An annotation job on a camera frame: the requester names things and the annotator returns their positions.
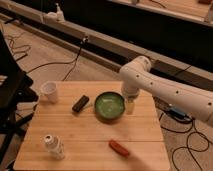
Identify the white plastic bottle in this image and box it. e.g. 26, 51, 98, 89
44, 134, 65, 160

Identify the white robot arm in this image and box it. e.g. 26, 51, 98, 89
119, 56, 213, 127

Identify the green bowl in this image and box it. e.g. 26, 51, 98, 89
94, 92, 125, 121

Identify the blue connector on floor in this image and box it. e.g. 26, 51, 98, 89
169, 107, 187, 120

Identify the red oblong object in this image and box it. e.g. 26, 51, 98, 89
109, 140, 130, 157

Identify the black rectangular block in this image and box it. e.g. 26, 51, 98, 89
72, 95, 89, 113

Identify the white cup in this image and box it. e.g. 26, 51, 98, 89
40, 81, 58, 103

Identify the black chair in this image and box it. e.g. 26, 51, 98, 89
0, 31, 38, 164

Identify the black cable right floor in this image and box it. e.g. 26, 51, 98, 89
156, 109, 213, 171

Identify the black floor cable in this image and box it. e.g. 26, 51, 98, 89
26, 36, 90, 82

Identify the white object on rail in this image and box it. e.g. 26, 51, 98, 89
46, 4, 65, 22

